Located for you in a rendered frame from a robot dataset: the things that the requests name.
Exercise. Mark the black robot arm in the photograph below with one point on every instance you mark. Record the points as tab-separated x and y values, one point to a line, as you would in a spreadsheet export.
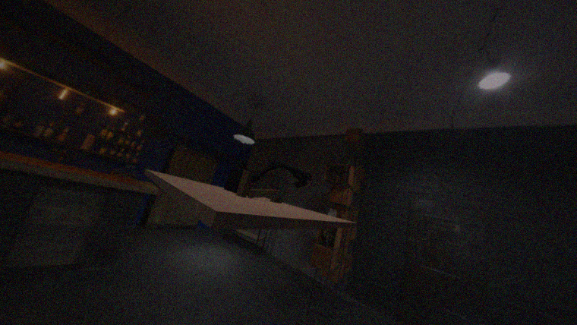
272	166

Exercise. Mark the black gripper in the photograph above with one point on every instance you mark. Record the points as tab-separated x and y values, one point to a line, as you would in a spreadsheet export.
302	179

